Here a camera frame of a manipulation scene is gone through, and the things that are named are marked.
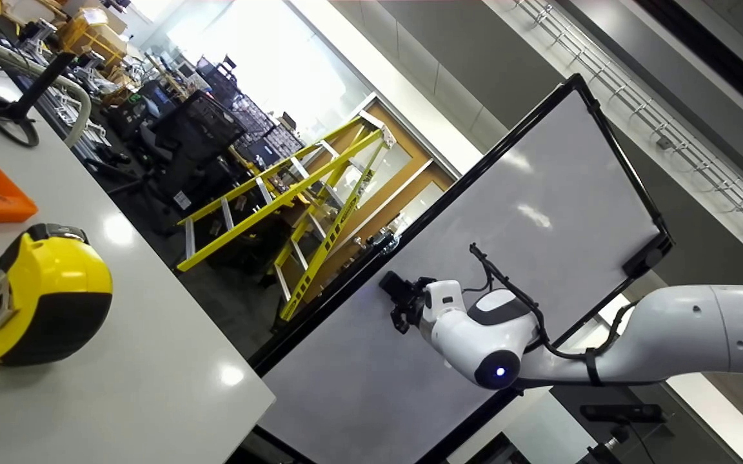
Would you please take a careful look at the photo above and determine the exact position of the large whiteboard black frame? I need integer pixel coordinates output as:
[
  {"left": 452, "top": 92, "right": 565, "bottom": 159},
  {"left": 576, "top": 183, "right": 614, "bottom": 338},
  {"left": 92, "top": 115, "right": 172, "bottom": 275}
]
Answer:
[{"left": 258, "top": 75, "right": 670, "bottom": 464}]

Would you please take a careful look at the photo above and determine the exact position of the black camera stand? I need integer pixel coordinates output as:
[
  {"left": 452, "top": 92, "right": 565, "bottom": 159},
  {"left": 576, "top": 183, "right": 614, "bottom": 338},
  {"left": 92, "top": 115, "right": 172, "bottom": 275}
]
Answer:
[{"left": 0, "top": 50, "right": 72, "bottom": 148}]

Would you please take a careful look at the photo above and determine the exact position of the black board duster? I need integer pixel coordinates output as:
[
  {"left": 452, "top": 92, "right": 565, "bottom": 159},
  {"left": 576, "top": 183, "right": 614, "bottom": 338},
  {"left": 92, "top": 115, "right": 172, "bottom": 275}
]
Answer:
[{"left": 380, "top": 271, "right": 414, "bottom": 302}]

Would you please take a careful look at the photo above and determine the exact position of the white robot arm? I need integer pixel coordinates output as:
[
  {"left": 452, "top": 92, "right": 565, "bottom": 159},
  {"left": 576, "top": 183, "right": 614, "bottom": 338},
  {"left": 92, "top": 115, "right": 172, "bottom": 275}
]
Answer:
[{"left": 389, "top": 277, "right": 743, "bottom": 389}]

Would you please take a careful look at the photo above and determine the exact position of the yellow black tape measure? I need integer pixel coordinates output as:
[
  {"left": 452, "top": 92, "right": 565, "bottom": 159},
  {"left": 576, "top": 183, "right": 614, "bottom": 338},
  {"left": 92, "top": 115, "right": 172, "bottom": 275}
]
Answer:
[{"left": 0, "top": 224, "right": 113, "bottom": 366}]

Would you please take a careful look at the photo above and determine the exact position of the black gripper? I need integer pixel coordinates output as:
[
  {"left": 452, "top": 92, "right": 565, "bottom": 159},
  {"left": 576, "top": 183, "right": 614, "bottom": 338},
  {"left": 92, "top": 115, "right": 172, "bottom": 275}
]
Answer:
[{"left": 389, "top": 281, "right": 425, "bottom": 333}]

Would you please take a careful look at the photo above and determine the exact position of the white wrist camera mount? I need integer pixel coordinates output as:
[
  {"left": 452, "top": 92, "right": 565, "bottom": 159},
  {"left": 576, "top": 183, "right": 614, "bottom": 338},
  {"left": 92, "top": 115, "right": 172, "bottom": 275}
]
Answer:
[{"left": 420, "top": 281, "right": 464, "bottom": 327}]

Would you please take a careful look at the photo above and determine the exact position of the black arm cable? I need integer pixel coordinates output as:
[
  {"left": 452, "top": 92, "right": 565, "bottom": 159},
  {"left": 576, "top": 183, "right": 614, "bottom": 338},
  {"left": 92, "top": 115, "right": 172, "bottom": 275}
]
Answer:
[{"left": 467, "top": 242, "right": 639, "bottom": 387}]

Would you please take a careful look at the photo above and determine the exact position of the yellow step ladder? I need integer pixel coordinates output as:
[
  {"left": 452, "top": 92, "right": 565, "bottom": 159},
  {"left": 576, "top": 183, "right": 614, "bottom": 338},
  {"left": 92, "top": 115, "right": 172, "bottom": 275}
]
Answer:
[{"left": 179, "top": 110, "right": 396, "bottom": 325}]

